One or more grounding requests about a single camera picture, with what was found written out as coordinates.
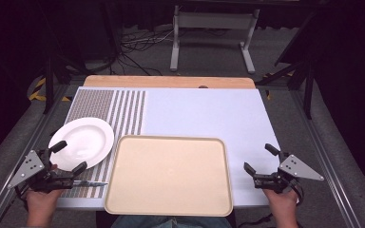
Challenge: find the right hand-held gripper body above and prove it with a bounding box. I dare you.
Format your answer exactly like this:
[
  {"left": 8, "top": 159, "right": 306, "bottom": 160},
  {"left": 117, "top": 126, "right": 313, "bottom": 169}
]
[{"left": 252, "top": 151, "right": 325, "bottom": 195}]

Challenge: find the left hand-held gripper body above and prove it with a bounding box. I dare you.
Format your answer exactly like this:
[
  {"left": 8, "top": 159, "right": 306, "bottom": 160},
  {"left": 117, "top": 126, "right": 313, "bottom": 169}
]
[{"left": 7, "top": 148, "right": 76, "bottom": 194}]

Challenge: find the metal table knife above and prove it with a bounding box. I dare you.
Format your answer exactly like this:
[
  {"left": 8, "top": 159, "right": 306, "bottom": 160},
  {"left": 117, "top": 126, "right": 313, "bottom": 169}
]
[{"left": 72, "top": 179, "right": 109, "bottom": 188}]

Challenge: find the white round plate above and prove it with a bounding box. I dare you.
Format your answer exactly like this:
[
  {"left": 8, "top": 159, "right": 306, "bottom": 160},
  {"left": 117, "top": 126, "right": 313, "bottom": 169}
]
[{"left": 48, "top": 117, "right": 115, "bottom": 172}]

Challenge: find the person's right hand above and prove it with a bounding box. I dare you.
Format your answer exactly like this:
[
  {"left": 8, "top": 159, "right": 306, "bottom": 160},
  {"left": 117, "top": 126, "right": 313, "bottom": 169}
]
[{"left": 261, "top": 187, "right": 299, "bottom": 220}]

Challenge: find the person's left hand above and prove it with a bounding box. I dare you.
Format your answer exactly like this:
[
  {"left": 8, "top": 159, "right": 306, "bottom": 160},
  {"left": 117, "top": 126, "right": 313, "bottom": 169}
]
[{"left": 25, "top": 163, "right": 66, "bottom": 220}]

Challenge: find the striped woven placemat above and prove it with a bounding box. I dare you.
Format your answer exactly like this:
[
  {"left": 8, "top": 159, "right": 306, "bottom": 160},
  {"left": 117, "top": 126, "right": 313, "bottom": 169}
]
[{"left": 59, "top": 88, "right": 147, "bottom": 200}]

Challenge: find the black metal stand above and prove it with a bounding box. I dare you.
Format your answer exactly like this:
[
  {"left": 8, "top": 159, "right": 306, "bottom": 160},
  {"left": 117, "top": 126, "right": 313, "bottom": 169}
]
[
  {"left": 254, "top": 9, "right": 318, "bottom": 121},
  {"left": 36, "top": 0, "right": 123, "bottom": 116}
]

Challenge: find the white table cover board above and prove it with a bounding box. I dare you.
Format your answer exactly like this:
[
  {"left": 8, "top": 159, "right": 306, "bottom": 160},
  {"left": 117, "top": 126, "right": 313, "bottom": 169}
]
[{"left": 56, "top": 85, "right": 281, "bottom": 211}]

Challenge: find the beige plastic tray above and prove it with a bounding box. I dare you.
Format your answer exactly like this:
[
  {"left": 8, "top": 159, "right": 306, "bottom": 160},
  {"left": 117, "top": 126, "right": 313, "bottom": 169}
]
[{"left": 104, "top": 134, "right": 235, "bottom": 218}]

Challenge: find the aluminium floor rail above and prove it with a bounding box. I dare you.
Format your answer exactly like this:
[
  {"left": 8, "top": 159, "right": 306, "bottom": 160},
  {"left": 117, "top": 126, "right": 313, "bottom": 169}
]
[
  {"left": 288, "top": 88, "right": 364, "bottom": 228},
  {"left": 0, "top": 85, "right": 74, "bottom": 228}
]

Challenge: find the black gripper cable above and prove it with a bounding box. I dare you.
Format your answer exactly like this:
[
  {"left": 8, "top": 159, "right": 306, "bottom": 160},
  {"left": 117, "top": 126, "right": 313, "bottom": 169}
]
[{"left": 237, "top": 212, "right": 274, "bottom": 228}]

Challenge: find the tangle of floor cables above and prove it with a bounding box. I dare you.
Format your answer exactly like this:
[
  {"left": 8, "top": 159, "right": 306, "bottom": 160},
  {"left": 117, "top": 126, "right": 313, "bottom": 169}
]
[{"left": 108, "top": 24, "right": 176, "bottom": 77}]

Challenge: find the white metal stand frame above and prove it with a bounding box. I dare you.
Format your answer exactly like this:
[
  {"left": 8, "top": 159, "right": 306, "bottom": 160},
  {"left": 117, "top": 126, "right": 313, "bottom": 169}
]
[{"left": 169, "top": 4, "right": 261, "bottom": 75}]

